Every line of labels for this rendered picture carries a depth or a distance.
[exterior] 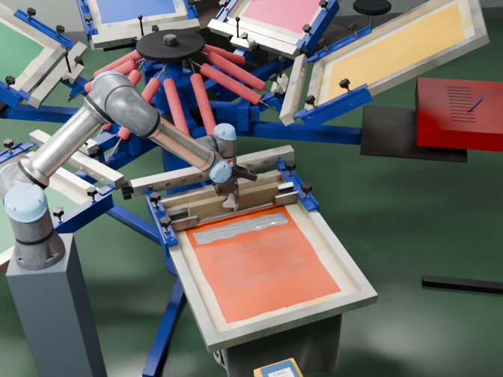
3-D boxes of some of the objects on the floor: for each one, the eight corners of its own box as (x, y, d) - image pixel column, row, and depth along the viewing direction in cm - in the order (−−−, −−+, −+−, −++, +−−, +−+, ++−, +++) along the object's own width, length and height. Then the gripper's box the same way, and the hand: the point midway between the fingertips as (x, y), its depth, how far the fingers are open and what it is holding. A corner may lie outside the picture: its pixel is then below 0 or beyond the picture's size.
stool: (391, 57, 582) (398, -9, 547) (399, 82, 545) (408, 13, 510) (334, 57, 583) (338, -8, 549) (339, 82, 546) (343, 14, 511)
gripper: (208, 158, 249) (212, 203, 262) (218, 175, 240) (221, 221, 253) (230, 152, 251) (233, 198, 264) (241, 170, 242) (242, 215, 255)
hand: (234, 205), depth 258 cm, fingers open, 4 cm apart
